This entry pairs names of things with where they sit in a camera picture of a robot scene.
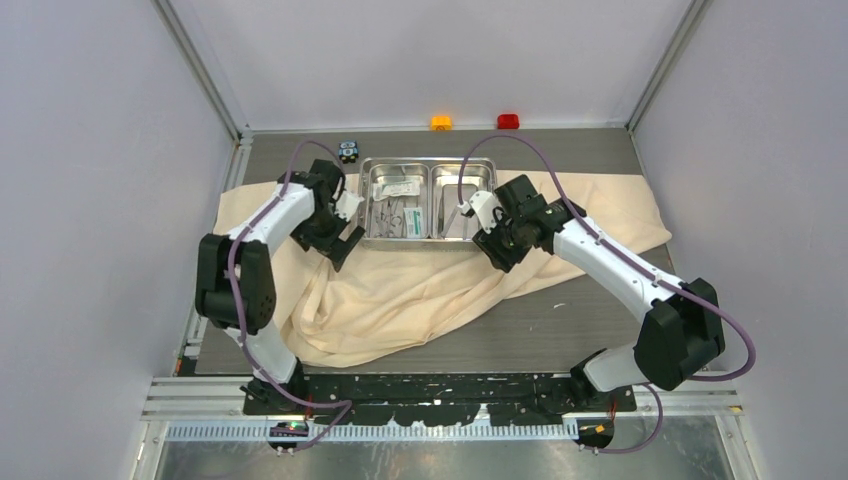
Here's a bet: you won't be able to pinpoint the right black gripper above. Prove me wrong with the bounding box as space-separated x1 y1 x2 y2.
473 208 531 273

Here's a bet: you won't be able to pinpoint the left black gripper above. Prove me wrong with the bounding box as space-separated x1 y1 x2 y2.
290 205 364 270

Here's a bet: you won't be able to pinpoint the beige cloth wrap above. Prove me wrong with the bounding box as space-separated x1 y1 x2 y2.
213 173 672 367

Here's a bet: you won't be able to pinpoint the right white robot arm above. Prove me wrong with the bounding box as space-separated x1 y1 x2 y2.
458 175 725 411

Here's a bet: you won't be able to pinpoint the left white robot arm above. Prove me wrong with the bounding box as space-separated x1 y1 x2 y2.
195 159 364 414

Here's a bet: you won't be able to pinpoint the steel tweezers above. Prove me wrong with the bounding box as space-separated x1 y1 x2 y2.
435 203 479 241

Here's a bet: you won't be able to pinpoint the right steel tray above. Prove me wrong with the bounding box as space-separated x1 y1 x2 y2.
430 158 497 240

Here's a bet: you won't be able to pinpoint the steel tray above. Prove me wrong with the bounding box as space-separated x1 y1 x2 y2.
360 162 430 241
430 158 497 240

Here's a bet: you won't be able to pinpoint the white sterile pouch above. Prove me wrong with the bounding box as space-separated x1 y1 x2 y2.
371 180 421 202

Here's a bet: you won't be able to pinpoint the left steel tray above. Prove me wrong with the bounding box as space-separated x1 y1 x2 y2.
360 162 430 241

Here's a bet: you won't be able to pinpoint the green white packet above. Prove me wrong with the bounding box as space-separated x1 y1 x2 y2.
404 207 427 239

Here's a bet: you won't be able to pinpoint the small blue owl toy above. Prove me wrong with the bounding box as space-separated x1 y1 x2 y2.
338 140 359 164

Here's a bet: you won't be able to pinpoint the red button block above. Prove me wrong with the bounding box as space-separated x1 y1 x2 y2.
496 113 521 130

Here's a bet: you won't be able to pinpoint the yellow button block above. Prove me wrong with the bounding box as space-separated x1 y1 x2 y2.
429 115 453 131

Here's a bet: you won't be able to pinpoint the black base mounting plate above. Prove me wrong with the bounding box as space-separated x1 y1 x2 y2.
240 373 636 427

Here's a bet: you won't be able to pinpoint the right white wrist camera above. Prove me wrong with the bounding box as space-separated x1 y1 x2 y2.
458 190 500 233

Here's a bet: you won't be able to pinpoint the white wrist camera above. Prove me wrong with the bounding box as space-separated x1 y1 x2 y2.
334 190 364 222
458 190 500 233

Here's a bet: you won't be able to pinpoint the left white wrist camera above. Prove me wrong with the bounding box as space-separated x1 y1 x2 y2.
334 190 364 222

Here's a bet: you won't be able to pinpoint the wire mesh steel basket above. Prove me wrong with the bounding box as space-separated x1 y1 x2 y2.
357 157 476 251

